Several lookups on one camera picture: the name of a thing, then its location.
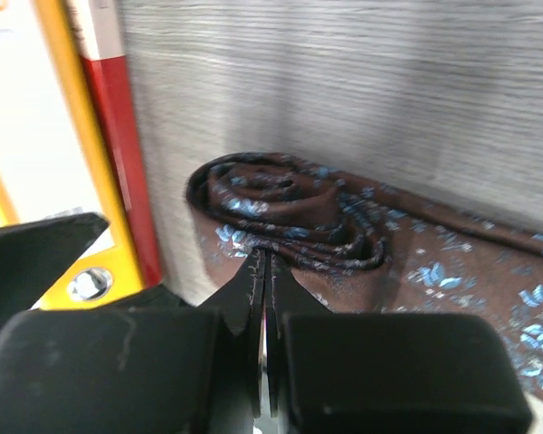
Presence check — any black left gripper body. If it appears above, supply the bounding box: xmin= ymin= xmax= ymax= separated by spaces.
xmin=0 ymin=211 xmax=182 ymax=340

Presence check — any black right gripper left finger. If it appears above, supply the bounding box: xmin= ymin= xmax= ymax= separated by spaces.
xmin=0 ymin=250 xmax=266 ymax=433

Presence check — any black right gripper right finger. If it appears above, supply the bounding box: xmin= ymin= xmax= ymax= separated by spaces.
xmin=264 ymin=254 xmax=534 ymax=433

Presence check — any brown blue-flowered tie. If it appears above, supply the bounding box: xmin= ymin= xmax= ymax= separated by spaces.
xmin=186 ymin=153 xmax=543 ymax=400

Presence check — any yellow binder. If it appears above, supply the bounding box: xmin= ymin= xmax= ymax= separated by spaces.
xmin=0 ymin=1 xmax=144 ymax=309

